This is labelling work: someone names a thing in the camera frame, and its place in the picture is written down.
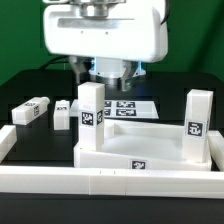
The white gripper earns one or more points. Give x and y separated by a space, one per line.
130 31

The white desk top tray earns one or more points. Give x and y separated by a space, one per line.
142 146

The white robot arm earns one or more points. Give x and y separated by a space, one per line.
106 70

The white marker board with tags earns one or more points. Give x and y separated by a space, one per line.
130 109

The white U-shaped fence frame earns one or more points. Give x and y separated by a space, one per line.
124 182

